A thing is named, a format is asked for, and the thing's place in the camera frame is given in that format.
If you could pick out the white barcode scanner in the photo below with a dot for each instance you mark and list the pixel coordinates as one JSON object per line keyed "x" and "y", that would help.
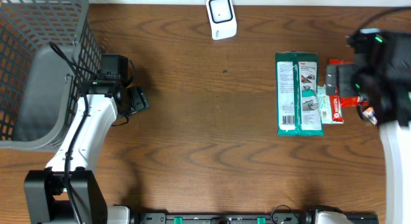
{"x": 222, "y": 19}

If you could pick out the red stick sachet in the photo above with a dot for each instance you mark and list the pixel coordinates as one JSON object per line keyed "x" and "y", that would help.
{"x": 336, "y": 109}

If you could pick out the light green wipes pack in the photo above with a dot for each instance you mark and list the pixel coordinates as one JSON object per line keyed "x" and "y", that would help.
{"x": 326, "y": 112}

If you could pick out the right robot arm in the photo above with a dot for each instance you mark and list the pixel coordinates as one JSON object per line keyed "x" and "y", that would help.
{"x": 395, "y": 140}

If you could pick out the grey plastic mesh basket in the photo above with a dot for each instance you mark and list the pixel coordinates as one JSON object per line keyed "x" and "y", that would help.
{"x": 47, "y": 50}

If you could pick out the red snack bag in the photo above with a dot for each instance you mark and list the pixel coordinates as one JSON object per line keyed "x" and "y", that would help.
{"x": 350, "y": 101}

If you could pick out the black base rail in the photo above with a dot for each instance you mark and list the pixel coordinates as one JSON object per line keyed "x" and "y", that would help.
{"x": 161, "y": 218}

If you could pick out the dark green package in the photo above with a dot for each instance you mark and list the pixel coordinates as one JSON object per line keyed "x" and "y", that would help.
{"x": 298, "y": 111}

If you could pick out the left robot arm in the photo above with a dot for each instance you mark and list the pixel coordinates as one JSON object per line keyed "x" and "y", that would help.
{"x": 66, "y": 191}

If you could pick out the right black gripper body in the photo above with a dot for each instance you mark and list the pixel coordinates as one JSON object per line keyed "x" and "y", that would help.
{"x": 358, "y": 82}

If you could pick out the small orange white box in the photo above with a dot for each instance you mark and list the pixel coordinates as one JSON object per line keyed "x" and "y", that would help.
{"x": 369, "y": 114}

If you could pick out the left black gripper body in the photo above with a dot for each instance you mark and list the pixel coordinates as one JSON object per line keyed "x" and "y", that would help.
{"x": 124, "y": 115}

